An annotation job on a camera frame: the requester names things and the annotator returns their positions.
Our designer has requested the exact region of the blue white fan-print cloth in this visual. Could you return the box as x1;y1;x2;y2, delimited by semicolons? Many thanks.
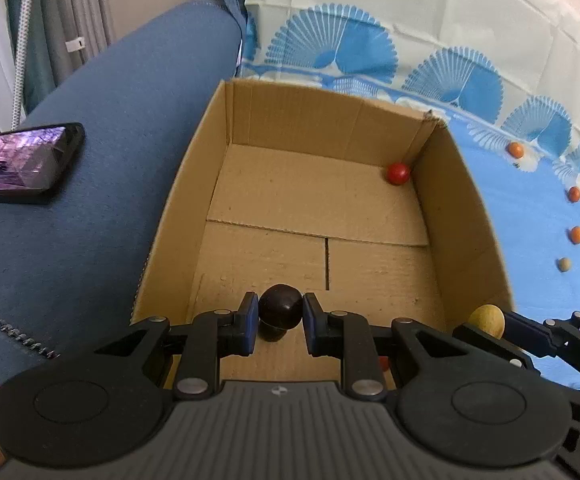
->
237;0;580;403

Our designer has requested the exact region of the cardboard box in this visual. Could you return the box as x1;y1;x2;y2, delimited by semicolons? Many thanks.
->
130;78;517;397

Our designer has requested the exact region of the blue sofa armrest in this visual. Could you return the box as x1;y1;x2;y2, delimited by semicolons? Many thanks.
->
0;0;252;397

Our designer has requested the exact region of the black smartphone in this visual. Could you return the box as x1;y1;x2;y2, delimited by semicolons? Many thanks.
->
0;122;86;205

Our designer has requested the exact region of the red tomato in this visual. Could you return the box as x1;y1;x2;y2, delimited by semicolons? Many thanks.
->
386;162;411;186

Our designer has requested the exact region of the black white braided cable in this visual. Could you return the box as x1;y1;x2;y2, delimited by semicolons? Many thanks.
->
9;0;39;132

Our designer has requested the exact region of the pale yellow round fruit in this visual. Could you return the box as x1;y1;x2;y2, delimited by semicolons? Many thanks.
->
467;304;506;339

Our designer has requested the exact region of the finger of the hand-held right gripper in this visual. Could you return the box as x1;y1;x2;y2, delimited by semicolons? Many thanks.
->
501;309;580;367
452;325;542;378

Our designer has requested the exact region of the dark purple plum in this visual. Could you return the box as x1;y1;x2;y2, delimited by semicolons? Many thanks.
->
258;284;304;343

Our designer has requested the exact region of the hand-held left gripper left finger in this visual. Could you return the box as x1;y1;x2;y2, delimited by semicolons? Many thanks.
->
94;291;262;402

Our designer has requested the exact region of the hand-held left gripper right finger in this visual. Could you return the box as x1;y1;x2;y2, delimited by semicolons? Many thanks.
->
302;291;472;402

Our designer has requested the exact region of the grey curtain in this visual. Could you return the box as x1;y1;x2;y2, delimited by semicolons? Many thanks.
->
5;0;117;117

